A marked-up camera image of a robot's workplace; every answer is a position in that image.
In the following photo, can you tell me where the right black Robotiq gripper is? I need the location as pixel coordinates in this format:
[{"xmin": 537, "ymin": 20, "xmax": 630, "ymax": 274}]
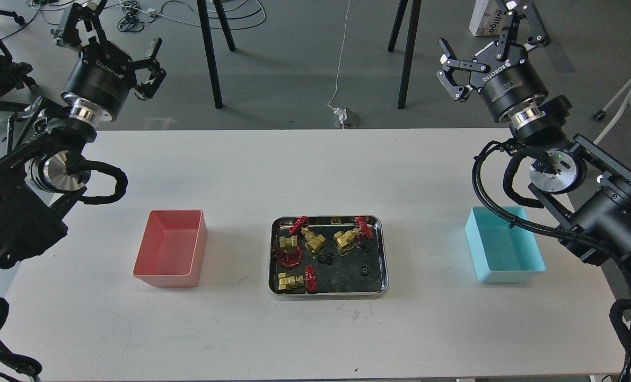
[{"xmin": 436, "ymin": 1, "xmax": 550, "ymax": 124}]

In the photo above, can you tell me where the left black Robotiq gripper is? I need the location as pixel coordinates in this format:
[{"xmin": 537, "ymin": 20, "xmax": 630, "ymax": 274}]
[{"xmin": 51, "ymin": 2, "xmax": 167, "ymax": 122}]

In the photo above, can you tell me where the brass valve red handle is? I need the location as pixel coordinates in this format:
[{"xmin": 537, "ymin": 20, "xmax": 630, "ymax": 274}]
[{"xmin": 276, "ymin": 236, "xmax": 303, "ymax": 268}]

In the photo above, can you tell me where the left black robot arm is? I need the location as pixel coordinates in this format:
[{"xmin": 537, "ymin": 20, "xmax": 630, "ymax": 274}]
[{"xmin": 0, "ymin": 1, "xmax": 166, "ymax": 269}]

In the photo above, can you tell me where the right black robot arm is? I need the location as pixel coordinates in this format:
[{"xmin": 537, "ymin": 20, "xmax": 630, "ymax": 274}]
[{"xmin": 437, "ymin": 1, "xmax": 631, "ymax": 381}]

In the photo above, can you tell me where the white cardboard box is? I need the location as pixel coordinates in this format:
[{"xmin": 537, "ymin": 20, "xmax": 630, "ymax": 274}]
[{"xmin": 469, "ymin": 0, "xmax": 506, "ymax": 37}]

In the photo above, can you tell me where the pink plastic box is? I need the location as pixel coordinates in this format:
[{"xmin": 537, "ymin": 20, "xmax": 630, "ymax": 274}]
[{"xmin": 132, "ymin": 210, "xmax": 207, "ymax": 288}]

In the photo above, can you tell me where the light blue plastic box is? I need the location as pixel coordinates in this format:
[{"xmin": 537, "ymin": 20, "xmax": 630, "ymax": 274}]
[{"xmin": 465, "ymin": 206, "xmax": 546, "ymax": 283}]

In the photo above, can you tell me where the brass valve top right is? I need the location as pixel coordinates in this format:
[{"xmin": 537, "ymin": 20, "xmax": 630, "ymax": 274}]
[{"xmin": 334, "ymin": 216, "xmax": 373, "ymax": 253}]

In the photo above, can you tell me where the small black gear right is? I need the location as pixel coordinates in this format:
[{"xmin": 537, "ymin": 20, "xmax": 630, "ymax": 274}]
[{"xmin": 359, "ymin": 265, "xmax": 371, "ymax": 276}]

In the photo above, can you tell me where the small black gear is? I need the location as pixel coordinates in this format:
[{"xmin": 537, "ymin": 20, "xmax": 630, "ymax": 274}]
[
  {"xmin": 317, "ymin": 253, "xmax": 334, "ymax": 264},
  {"xmin": 359, "ymin": 265, "xmax": 371, "ymax": 276}
]

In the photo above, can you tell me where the brass valve top left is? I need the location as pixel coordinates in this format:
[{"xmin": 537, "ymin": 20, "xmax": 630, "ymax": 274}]
[{"xmin": 288, "ymin": 216, "xmax": 326, "ymax": 255}]

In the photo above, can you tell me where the brass valve bottom left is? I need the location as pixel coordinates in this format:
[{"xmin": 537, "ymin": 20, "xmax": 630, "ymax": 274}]
[{"xmin": 277, "ymin": 264, "xmax": 319, "ymax": 294}]

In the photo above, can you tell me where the black table leg right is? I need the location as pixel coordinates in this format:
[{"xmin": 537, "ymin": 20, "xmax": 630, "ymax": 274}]
[{"xmin": 387, "ymin": 1, "xmax": 422, "ymax": 110}]

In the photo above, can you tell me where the white chair base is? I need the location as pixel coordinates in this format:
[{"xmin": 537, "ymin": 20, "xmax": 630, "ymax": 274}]
[{"xmin": 592, "ymin": 78, "xmax": 631, "ymax": 145}]

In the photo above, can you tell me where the white power adapter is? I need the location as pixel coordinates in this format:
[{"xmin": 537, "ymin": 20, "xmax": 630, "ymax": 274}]
[{"xmin": 334, "ymin": 107, "xmax": 358, "ymax": 129}]

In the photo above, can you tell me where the stainless steel tray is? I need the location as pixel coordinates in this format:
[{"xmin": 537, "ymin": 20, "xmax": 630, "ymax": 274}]
[{"xmin": 268, "ymin": 215, "xmax": 389, "ymax": 298}]

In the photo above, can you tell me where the black cable bundle floor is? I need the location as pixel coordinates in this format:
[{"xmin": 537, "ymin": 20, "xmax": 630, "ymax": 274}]
[{"xmin": 117, "ymin": 1, "xmax": 156, "ymax": 32}]

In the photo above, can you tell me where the white cable on floor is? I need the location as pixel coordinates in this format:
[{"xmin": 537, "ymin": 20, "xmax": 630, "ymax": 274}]
[{"xmin": 326, "ymin": 0, "xmax": 351, "ymax": 112}]

